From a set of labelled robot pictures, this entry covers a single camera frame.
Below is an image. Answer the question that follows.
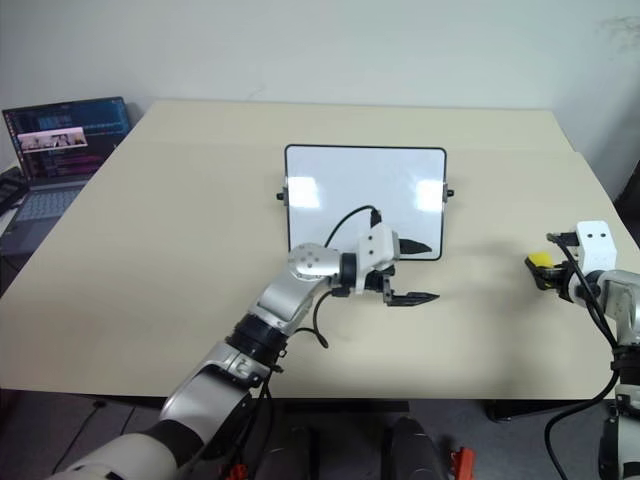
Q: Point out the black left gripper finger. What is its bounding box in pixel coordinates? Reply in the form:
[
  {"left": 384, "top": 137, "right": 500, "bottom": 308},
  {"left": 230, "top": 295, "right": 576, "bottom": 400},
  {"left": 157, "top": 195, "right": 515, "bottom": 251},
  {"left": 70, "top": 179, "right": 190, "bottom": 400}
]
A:
[
  {"left": 385, "top": 291, "right": 441, "bottom": 307},
  {"left": 398, "top": 238, "right": 434, "bottom": 260}
]

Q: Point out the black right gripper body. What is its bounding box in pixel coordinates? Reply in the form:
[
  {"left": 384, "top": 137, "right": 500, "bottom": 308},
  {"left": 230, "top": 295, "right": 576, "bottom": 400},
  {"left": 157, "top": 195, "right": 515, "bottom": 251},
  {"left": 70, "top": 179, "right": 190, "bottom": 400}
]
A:
[{"left": 548, "top": 259, "right": 577, "bottom": 302}]

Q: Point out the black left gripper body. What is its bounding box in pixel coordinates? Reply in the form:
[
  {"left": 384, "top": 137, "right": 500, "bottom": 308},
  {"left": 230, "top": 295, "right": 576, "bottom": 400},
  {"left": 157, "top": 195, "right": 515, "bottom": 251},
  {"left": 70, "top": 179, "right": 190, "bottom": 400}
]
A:
[{"left": 363, "top": 262, "right": 399, "bottom": 305}]

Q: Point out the black-framed whiteboard with stand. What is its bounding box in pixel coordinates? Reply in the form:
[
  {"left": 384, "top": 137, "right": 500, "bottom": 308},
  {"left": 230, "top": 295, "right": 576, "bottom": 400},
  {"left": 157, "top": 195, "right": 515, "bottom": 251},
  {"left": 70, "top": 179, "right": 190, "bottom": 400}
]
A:
[{"left": 274, "top": 143, "right": 456, "bottom": 263}]

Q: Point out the dark rounded shape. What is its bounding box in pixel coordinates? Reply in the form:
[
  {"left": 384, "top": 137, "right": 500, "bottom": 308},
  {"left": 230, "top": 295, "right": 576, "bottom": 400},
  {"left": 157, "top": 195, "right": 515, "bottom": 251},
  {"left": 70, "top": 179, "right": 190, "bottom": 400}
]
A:
[{"left": 388, "top": 416, "right": 450, "bottom": 480}]

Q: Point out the red plastic object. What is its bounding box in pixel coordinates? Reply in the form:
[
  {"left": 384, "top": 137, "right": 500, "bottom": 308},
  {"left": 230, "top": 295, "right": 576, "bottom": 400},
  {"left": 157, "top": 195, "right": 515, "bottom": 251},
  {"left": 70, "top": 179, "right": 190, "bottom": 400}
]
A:
[{"left": 447, "top": 446, "right": 475, "bottom": 480}]

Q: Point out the open grey laptop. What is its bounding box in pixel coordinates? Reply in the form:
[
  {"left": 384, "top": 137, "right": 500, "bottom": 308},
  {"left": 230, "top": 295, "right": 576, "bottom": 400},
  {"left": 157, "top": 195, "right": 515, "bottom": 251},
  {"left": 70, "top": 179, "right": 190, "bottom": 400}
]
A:
[{"left": 1, "top": 96, "right": 132, "bottom": 254}]

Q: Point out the black ribbed object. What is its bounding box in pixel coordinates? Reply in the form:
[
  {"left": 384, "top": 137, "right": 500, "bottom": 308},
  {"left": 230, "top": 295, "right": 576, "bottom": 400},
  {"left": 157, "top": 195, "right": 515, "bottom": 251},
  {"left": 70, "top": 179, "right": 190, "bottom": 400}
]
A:
[{"left": 0, "top": 167, "right": 26, "bottom": 214}]

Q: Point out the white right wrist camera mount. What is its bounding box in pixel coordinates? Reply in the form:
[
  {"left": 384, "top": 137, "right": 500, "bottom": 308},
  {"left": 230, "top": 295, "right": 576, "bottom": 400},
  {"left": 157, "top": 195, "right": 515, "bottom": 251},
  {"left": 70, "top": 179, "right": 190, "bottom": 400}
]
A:
[{"left": 574, "top": 219, "right": 617, "bottom": 274}]

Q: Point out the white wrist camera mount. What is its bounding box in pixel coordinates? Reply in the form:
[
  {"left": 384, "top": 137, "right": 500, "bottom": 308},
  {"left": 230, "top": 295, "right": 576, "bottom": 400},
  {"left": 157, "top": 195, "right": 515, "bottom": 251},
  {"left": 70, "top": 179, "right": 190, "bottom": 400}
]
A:
[
  {"left": 574, "top": 219, "right": 617, "bottom": 274},
  {"left": 355, "top": 223, "right": 401, "bottom": 294}
]

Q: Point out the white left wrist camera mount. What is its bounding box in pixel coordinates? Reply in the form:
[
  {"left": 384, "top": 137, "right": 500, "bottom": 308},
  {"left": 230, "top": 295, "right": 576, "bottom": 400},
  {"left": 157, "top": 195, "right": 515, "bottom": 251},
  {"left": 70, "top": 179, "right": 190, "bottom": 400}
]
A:
[{"left": 355, "top": 223, "right": 401, "bottom": 294}]

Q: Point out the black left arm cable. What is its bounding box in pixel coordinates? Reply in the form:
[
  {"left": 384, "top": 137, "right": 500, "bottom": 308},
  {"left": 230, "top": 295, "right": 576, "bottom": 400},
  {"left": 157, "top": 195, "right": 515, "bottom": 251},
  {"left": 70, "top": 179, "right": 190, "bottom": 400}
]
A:
[{"left": 294, "top": 205, "right": 384, "bottom": 350}]

